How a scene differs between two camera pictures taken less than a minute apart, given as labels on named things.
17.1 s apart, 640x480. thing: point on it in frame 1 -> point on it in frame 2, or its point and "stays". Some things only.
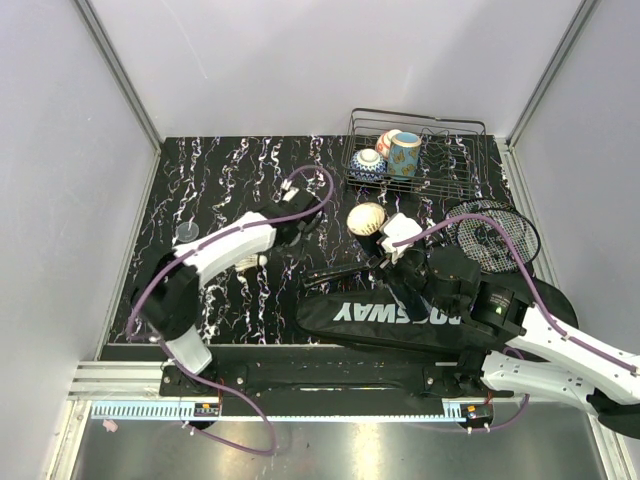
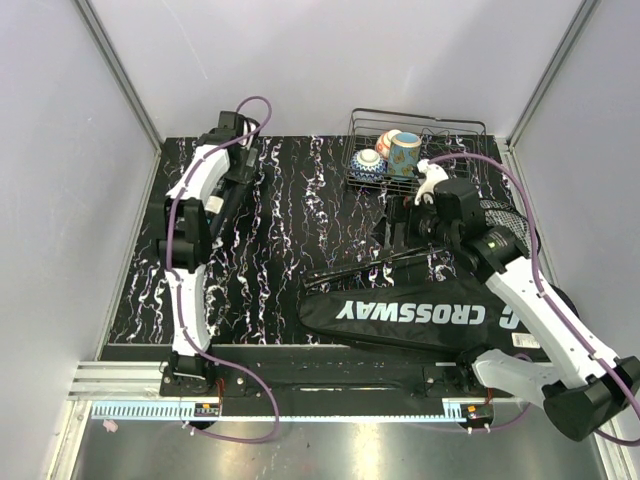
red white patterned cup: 383,144 stays
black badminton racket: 469,206 -> 503,214
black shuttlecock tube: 366,224 -> 223,206
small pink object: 110,425 stays
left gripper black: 306,231 -> 241,172
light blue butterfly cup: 403,154 stays
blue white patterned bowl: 368,165 stays
